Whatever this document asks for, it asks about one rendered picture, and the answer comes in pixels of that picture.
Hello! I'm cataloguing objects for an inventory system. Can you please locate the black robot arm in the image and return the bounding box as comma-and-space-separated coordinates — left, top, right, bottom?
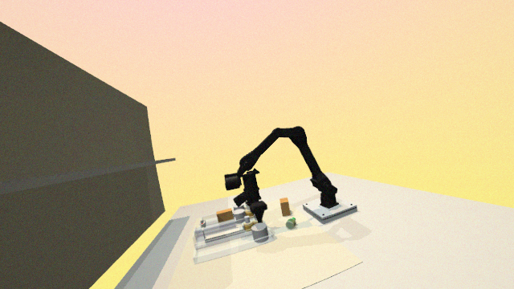
224, 126, 339, 208

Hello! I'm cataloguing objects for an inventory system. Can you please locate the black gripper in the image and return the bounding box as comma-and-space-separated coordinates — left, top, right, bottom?
244, 184, 268, 223

